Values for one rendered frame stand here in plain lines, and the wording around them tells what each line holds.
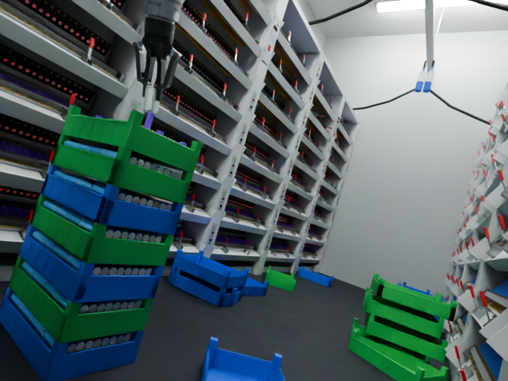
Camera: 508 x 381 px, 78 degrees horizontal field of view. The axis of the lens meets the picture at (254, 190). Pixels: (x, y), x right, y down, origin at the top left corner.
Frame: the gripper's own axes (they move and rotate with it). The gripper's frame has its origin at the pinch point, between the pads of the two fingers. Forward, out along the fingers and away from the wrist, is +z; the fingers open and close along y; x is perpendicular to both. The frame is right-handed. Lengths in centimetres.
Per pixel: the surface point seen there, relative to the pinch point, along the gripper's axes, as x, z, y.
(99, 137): -22.6, 7.2, 0.4
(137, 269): -27.5, 33.9, 15.3
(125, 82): 27.8, 1.5, -25.7
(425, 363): 23, 77, 114
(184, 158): -14.3, 9.1, 17.4
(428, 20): 229, -81, 114
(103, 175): -28.7, 12.5, 6.1
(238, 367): -22, 59, 44
